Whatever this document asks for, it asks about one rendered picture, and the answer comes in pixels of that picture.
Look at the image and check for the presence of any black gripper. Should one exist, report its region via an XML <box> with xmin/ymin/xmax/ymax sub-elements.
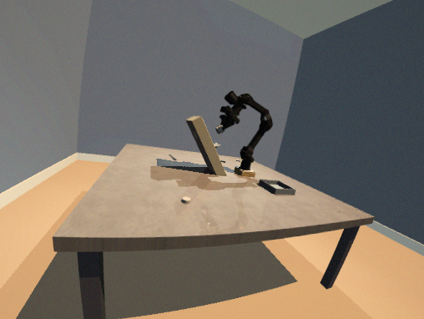
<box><xmin>220</xmin><ymin>107</ymin><xmax>240</xmax><ymax>130</ymax></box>

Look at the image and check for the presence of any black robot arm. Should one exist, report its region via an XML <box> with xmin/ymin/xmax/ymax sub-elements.
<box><xmin>220</xmin><ymin>91</ymin><xmax>273</xmax><ymax>170</ymax></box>

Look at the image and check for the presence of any tan service panel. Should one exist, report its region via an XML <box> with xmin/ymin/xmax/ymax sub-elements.
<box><xmin>186</xmin><ymin>116</ymin><xmax>227</xmax><ymax>176</ymax></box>

